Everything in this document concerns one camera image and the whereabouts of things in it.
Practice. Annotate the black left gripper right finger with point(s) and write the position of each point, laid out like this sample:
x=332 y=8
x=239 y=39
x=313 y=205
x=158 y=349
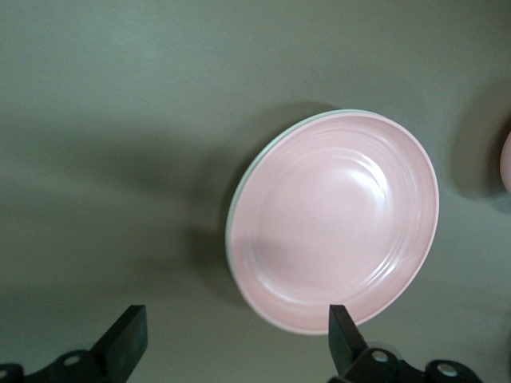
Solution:
x=345 y=343

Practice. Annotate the small pink bowl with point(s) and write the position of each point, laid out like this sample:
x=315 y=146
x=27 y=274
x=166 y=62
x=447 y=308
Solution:
x=507 y=159

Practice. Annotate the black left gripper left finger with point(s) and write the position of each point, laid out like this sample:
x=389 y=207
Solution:
x=127 y=343

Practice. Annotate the pink plate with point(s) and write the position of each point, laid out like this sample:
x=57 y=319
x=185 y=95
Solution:
x=335 y=223

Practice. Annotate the brown table cover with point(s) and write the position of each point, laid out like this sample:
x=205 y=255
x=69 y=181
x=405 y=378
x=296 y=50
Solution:
x=120 y=119

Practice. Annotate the beige plate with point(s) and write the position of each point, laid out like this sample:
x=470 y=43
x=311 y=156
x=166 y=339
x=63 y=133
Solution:
x=228 y=231

